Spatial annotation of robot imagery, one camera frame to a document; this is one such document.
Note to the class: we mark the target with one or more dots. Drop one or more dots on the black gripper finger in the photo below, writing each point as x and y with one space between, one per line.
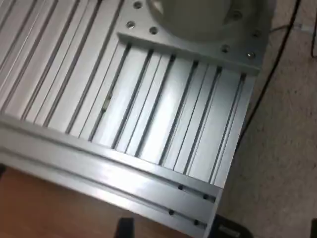
314 229
125 228

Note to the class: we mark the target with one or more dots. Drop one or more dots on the black stand foot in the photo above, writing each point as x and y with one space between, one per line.
232 229

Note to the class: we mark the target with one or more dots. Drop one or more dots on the aluminium profile robot stand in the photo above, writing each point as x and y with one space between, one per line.
153 111

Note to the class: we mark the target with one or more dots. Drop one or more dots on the metal slot nut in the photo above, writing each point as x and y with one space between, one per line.
107 102

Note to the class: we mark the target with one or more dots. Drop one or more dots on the aluminium base mounting plate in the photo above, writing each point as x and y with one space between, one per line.
138 29

